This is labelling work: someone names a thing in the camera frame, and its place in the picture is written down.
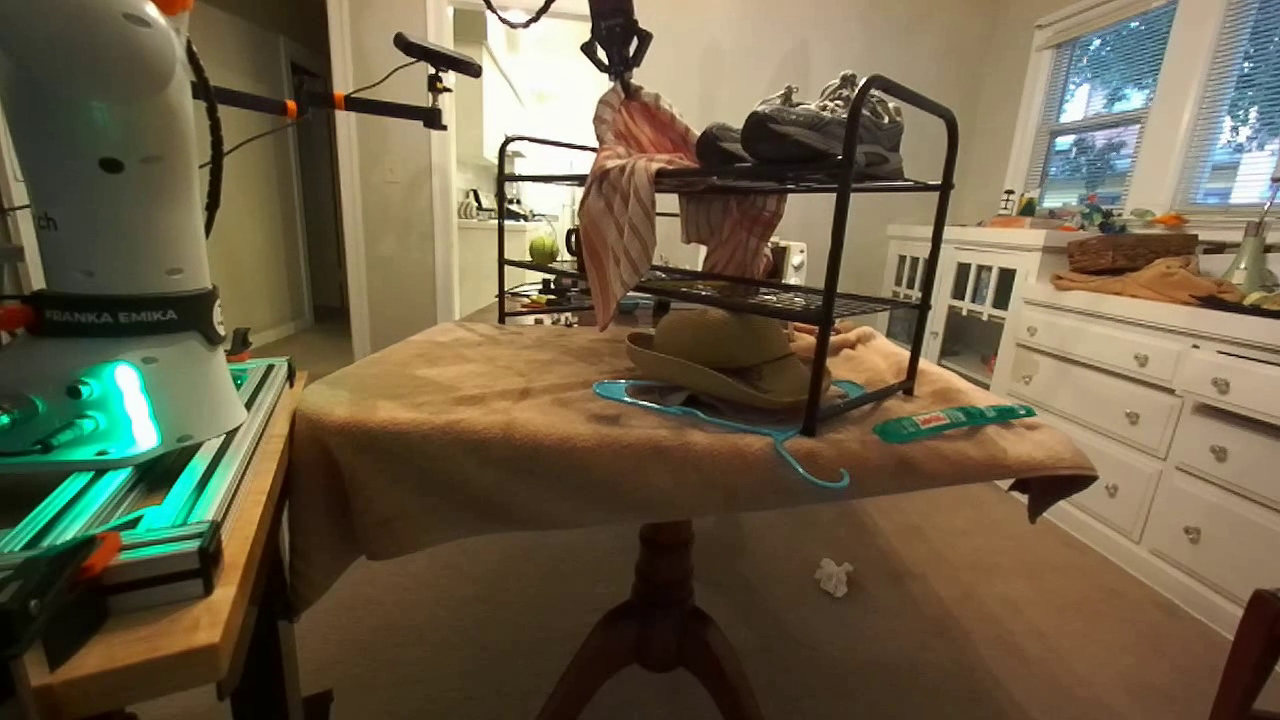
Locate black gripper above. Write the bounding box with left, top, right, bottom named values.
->
left=579, top=0, right=655, bottom=96

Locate red white plaid towel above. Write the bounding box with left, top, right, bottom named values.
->
left=575, top=85, right=793, bottom=334

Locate black metal shoe rack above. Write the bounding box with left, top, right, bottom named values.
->
left=492, top=71, right=966, bottom=442

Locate tan straw hat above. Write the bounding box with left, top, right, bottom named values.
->
left=621, top=302, right=839, bottom=416

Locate blue plastic hanger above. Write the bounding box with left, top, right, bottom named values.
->
left=587, top=373, right=874, bottom=498

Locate tan suede tablecloth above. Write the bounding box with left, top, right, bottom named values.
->
left=284, top=316, right=1099, bottom=612

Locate white glass door cabinet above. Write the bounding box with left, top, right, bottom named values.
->
left=881, top=220, right=1040, bottom=394

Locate green plastic hanger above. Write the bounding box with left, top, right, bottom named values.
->
left=874, top=397, right=1040, bottom=450

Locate small potted plant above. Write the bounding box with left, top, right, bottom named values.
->
left=1072, top=193, right=1137, bottom=242

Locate wicker basket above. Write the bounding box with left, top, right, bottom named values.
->
left=1061, top=229, right=1206, bottom=279

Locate crumpled white paper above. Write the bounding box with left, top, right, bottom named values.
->
left=812, top=553, right=861, bottom=605

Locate brown crumpled cloth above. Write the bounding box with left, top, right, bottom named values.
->
left=1049, top=256, right=1229, bottom=314

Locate white drawer dresser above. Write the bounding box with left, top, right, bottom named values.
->
left=1003, top=279, right=1280, bottom=641

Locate silver metal pitcher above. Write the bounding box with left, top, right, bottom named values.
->
left=1221, top=214, right=1280, bottom=302

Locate wooden workbench top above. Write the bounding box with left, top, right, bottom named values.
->
left=17, top=376, right=307, bottom=718

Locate orange black clamp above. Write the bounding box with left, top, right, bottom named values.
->
left=0, top=527, right=130, bottom=663

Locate black stereo camera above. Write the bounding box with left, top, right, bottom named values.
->
left=390, top=30, right=488, bottom=85

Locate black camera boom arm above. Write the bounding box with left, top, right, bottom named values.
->
left=197, top=71, right=455, bottom=136

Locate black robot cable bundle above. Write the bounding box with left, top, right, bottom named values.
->
left=179, top=36, right=230, bottom=252

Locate window with white frame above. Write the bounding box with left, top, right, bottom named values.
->
left=1023, top=0, right=1187, bottom=220
left=1186, top=0, right=1280, bottom=220

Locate wooden table pedestal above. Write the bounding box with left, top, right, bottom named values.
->
left=533, top=516, right=767, bottom=720

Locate aluminium rail frame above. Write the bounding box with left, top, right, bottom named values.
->
left=0, top=355, right=298, bottom=612

